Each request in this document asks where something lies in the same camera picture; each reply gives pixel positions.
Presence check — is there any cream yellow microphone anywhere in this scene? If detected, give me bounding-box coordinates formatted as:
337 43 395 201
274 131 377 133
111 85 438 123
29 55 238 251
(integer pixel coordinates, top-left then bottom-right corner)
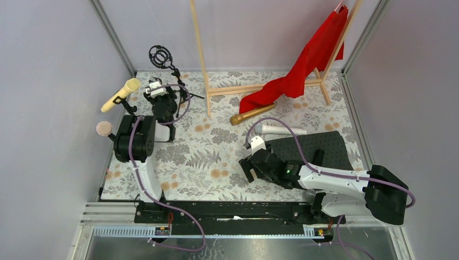
101 78 141 113

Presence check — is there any gold microphone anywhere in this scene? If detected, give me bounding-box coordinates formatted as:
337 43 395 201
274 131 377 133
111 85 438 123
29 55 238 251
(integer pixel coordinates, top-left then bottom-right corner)
229 103 277 126

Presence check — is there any pink microphone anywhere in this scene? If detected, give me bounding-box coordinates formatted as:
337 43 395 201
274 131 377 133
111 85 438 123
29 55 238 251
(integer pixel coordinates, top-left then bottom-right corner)
96 121 113 137

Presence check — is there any black round-base mic stand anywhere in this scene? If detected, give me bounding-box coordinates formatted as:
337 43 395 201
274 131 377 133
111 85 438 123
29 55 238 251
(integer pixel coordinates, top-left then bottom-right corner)
107 133 116 142

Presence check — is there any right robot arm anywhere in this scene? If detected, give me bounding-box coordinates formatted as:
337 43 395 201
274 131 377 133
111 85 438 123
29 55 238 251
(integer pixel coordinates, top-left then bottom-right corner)
239 149 411 225

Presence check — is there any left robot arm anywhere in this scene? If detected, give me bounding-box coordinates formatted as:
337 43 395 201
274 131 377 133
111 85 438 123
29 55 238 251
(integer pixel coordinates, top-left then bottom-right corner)
111 93 178 203

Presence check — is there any white microphone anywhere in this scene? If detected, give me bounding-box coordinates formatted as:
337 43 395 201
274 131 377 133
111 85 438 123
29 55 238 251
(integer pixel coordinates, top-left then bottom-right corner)
254 124 307 135

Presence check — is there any black cylinder on mat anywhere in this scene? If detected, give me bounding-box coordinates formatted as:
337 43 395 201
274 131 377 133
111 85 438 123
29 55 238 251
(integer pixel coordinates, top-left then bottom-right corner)
312 149 325 166

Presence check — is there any dark perforated foam mat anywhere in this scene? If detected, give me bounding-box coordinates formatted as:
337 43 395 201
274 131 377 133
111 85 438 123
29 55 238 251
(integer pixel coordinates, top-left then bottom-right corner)
266 131 353 171

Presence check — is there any red cloth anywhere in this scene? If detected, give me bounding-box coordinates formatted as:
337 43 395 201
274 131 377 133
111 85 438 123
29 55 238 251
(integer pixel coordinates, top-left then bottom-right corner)
239 5 349 113

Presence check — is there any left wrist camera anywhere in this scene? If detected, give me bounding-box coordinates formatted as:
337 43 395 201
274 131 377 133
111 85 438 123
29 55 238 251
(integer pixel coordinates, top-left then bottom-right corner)
145 81 168 98

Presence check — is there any black tripod shock-mount stand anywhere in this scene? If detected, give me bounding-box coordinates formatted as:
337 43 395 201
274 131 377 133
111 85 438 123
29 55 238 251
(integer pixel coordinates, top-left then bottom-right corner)
148 45 204 104

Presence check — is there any grey slotted cable duct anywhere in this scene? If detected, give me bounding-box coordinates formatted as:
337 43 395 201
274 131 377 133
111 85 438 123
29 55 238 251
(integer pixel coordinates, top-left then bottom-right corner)
93 225 333 239

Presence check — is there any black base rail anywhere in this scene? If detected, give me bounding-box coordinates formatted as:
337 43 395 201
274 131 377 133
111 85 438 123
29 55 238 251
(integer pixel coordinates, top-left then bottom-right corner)
134 200 346 231

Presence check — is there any wooden rack frame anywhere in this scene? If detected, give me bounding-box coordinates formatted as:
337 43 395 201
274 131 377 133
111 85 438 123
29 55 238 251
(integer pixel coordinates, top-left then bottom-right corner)
189 0 364 117

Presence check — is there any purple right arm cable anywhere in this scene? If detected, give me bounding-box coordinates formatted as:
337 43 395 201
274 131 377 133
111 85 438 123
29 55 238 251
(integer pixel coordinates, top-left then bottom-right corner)
245 117 417 209

